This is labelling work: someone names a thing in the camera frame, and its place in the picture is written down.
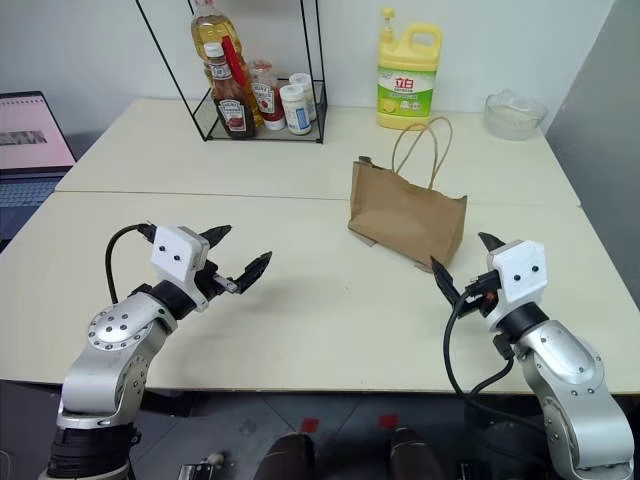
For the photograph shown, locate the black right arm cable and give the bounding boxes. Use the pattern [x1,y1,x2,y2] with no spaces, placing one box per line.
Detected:
[443,292,517,402]

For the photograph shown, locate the cooking oil bottle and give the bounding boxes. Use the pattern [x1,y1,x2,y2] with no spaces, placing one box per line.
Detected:
[190,0,265,129]

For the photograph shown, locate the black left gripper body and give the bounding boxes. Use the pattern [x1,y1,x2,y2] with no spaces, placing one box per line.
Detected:
[196,258,239,302]

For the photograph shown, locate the tall ketchup bottle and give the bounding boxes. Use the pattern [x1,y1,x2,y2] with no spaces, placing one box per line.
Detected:
[203,42,258,140]

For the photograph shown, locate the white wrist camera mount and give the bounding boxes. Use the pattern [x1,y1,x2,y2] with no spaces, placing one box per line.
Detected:
[486,239,549,307]
[149,224,212,314]

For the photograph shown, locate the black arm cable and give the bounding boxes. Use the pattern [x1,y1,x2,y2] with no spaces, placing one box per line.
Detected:
[104,222,157,305]
[443,292,517,402]

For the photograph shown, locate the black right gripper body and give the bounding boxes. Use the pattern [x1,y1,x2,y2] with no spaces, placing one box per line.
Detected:
[458,270,503,321]

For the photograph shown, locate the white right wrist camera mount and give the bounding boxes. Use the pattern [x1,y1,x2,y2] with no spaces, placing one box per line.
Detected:
[486,239,549,307]

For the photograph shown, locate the small squeeze ketchup bottle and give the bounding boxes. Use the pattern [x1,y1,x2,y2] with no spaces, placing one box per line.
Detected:
[247,59,287,132]

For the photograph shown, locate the open laptop computer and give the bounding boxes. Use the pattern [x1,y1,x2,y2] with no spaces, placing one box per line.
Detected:
[0,90,78,242]

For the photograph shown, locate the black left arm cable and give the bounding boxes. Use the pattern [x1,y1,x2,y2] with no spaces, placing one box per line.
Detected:
[104,222,157,305]

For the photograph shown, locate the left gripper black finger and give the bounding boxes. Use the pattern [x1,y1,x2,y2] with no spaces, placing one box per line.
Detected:
[199,224,234,249]
[234,250,274,296]

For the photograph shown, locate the white jar blue label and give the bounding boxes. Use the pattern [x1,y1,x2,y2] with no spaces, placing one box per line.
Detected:
[288,72,318,122]
[279,83,313,137]

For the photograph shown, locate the black wire frame rack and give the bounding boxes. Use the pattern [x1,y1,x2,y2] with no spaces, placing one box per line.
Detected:
[134,0,328,146]

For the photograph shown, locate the dark rounded shape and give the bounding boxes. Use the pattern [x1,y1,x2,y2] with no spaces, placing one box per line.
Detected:
[388,424,447,480]
[258,431,317,480]

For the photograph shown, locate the yellow dish detergent bottle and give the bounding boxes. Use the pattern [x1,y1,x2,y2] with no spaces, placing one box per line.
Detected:
[375,5,444,133]

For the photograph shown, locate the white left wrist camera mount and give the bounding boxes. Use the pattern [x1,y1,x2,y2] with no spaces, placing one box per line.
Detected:
[149,224,212,314]

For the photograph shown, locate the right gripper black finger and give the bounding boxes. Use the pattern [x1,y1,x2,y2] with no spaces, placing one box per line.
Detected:
[477,231,507,254]
[429,255,465,307]

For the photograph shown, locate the brown paper bag with handles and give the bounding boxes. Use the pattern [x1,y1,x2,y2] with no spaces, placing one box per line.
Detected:
[347,116,469,275]

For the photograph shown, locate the clear glass bowl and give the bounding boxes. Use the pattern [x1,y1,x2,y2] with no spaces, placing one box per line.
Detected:
[483,88,548,142]

